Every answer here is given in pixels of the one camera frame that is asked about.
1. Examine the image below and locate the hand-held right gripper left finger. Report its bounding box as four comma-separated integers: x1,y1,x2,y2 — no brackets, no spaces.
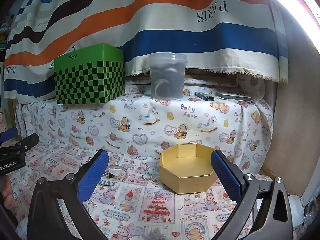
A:
27,149,110,240

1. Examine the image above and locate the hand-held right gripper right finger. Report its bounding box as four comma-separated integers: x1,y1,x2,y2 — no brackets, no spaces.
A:
210,149,293,240

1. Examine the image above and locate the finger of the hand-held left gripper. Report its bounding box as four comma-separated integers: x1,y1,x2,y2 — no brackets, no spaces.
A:
0,127,18,145
0,133,40,159

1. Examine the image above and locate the silver bangle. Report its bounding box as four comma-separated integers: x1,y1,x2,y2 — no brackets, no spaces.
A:
99,165,128,187

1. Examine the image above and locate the gold hexagonal box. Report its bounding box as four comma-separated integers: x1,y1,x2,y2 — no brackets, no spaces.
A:
159,144,218,194

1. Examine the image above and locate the person's left hand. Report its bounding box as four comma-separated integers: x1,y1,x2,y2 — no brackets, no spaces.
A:
0,174,13,205

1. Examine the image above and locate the pink cartoon print cloth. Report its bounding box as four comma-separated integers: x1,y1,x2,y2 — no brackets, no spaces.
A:
10,140,275,240

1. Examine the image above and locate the flat silver device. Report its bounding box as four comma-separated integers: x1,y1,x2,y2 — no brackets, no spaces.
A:
215,91,253,103

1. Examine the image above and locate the white plastic object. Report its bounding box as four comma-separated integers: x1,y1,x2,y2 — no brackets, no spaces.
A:
287,195,311,221

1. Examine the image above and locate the dark patterned lighter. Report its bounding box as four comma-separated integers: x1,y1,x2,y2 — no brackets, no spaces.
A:
195,92,215,102

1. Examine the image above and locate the bear print cloth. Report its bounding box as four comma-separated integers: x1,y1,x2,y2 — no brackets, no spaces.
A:
15,76,275,172

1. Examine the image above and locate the green checkered box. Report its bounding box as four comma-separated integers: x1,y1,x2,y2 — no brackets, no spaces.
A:
54,43,125,105

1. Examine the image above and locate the brown wooden board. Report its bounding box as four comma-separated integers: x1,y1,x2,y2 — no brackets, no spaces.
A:
260,5,320,202

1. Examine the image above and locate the clear plastic container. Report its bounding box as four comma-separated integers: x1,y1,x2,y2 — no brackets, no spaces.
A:
148,52,188,100

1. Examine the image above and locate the striped cloth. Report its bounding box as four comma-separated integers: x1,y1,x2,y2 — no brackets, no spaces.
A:
4,0,288,105

